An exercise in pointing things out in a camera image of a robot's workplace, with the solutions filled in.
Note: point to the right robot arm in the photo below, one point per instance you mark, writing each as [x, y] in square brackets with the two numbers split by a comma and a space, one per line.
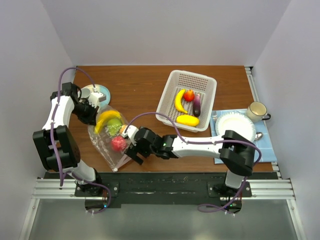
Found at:
[235, 151]

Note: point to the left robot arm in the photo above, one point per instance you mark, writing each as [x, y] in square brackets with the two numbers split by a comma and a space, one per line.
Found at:
[57, 148]

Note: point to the white paper plate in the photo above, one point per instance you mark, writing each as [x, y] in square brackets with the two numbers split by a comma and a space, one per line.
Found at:
[236, 122]

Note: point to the green fake pear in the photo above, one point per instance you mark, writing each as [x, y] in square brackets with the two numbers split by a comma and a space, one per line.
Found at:
[113, 126]

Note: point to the purple fake eggplant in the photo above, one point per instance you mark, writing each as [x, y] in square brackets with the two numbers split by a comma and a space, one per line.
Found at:
[196, 108]

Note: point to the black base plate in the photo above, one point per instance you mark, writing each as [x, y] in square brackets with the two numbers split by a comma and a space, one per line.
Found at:
[207, 191]

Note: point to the aluminium frame rail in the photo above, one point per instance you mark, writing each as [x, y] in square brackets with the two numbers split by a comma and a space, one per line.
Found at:
[269, 214]

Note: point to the grey mug on plate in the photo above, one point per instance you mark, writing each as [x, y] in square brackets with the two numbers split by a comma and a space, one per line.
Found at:
[85, 93]

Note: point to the yellow fake lemon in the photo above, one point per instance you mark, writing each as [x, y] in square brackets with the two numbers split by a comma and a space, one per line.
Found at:
[188, 120]

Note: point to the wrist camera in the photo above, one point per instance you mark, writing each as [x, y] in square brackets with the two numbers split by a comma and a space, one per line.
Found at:
[95, 98]
[130, 132]

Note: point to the metal spoon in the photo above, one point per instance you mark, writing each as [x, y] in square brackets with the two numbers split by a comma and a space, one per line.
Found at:
[258, 136]

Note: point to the clear zip top bag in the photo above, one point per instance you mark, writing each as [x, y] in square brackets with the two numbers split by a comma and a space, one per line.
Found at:
[102, 143]

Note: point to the yellow fake banana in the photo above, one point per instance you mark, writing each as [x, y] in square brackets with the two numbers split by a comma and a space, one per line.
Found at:
[104, 117]
[178, 102]

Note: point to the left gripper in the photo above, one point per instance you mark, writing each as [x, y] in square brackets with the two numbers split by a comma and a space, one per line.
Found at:
[91, 119]

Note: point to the metal fork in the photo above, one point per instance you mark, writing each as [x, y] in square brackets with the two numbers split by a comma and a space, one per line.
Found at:
[214, 116]

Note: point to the cream enamel mug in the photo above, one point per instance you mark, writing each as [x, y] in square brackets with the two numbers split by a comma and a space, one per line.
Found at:
[257, 112]

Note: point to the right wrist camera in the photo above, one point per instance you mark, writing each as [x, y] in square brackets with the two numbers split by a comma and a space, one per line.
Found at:
[130, 132]

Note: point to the orange fake bell pepper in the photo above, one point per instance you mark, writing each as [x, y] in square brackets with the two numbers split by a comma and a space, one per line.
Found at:
[123, 128]

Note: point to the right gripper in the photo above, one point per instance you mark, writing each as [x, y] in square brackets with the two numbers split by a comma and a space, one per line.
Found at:
[132, 150]

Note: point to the cream and blue plate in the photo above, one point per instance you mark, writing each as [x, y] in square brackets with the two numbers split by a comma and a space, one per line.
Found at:
[101, 89]

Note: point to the red fake apple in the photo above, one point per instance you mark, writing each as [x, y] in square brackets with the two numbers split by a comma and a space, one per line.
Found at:
[118, 144]

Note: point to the red orange fake peach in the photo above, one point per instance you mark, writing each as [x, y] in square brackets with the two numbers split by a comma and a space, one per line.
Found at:
[189, 95]

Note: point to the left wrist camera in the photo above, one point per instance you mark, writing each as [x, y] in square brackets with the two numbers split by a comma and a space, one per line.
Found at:
[95, 98]

